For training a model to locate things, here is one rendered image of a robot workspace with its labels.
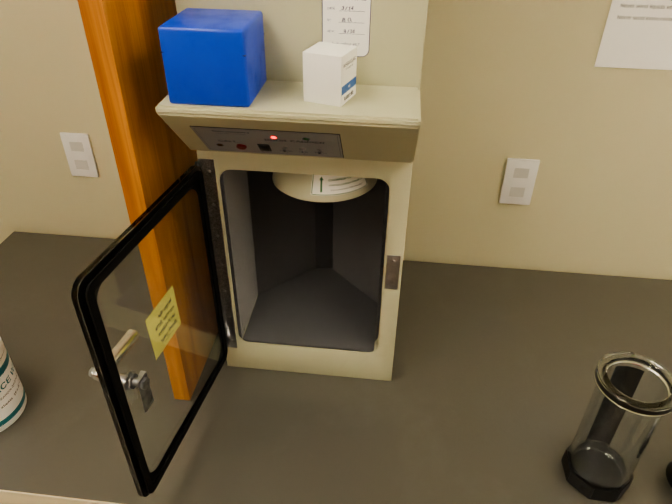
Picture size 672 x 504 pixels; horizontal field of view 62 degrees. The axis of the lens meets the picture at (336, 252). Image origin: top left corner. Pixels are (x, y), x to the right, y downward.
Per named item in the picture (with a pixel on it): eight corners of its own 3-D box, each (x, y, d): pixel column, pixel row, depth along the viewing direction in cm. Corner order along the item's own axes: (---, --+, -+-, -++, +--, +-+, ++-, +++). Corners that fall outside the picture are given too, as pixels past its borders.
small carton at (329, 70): (319, 88, 73) (319, 41, 70) (355, 94, 72) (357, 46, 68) (303, 101, 69) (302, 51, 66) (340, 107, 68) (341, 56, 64)
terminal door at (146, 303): (228, 354, 105) (201, 161, 82) (145, 503, 81) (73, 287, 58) (224, 354, 106) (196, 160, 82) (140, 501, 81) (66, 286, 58)
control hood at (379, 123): (193, 143, 83) (183, 75, 77) (414, 156, 80) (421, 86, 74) (165, 179, 73) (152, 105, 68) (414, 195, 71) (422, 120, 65)
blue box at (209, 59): (195, 77, 76) (185, 7, 71) (267, 81, 75) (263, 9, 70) (168, 104, 68) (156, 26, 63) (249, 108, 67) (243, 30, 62)
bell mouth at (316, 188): (283, 151, 103) (281, 122, 99) (379, 156, 101) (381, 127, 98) (261, 199, 88) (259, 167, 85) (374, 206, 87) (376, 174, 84)
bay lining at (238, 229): (266, 262, 125) (255, 109, 105) (383, 271, 123) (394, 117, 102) (239, 339, 105) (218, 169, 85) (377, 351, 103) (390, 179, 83)
